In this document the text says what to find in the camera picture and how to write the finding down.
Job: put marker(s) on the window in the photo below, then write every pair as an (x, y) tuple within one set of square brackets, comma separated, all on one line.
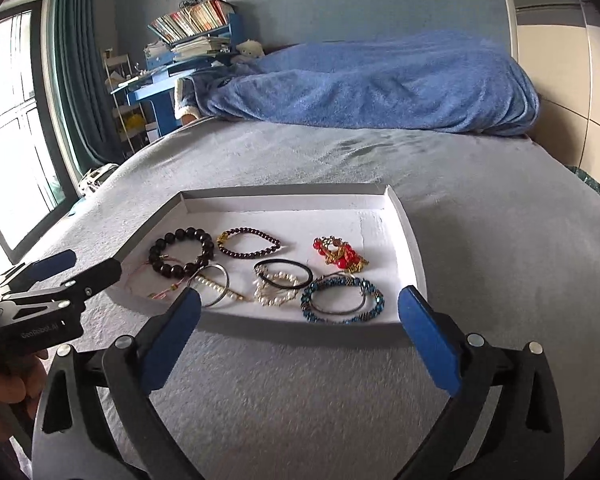
[(10, 135)]

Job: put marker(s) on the row of books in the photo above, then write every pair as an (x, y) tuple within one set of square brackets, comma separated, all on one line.
[(190, 20)]

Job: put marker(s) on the dark teal curtain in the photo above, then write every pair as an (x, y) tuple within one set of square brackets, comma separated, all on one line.
[(80, 60)]

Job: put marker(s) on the blue wooden desk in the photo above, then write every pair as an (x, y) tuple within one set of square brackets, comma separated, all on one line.
[(150, 97)]

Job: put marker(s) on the grey bed cover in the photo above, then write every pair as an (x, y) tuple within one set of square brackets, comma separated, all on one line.
[(480, 210)]

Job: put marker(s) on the blue fleece blanket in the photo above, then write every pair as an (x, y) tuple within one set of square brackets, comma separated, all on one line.
[(380, 85)]

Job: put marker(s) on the white fleece cloth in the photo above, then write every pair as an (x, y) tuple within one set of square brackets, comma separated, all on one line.
[(186, 102)]

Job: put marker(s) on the beige wardrobe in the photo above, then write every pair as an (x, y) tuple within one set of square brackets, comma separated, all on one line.
[(570, 60)]

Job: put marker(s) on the green patterned cloth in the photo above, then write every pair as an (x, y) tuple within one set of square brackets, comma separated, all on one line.
[(587, 182)]

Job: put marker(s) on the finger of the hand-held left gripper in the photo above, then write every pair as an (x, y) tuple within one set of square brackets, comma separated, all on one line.
[(55, 263), (95, 277)]

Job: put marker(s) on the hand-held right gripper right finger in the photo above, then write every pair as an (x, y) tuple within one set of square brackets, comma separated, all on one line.
[(430, 345)]

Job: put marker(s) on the white plush toy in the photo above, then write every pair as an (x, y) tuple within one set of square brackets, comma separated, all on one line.
[(247, 51)]

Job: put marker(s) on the person's left hand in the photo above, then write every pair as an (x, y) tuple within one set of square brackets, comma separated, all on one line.
[(10, 380)]

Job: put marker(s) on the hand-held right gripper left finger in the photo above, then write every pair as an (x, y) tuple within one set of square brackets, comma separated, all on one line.
[(172, 340)]

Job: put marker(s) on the stack of papers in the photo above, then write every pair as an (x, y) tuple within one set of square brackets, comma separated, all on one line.
[(195, 47)]

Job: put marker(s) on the yellow item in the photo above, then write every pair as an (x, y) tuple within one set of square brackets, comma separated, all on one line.
[(130, 127)]

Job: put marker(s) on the white cardboard tray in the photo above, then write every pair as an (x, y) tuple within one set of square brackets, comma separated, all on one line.
[(290, 220)]

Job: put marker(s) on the pearl bar clip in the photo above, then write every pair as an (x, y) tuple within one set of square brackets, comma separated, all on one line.
[(212, 285)]

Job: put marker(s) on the thin silver bangle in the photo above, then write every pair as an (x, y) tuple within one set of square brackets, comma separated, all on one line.
[(364, 300)]

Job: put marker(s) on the double silver bangle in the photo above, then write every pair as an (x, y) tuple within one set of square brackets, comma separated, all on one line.
[(224, 276)]

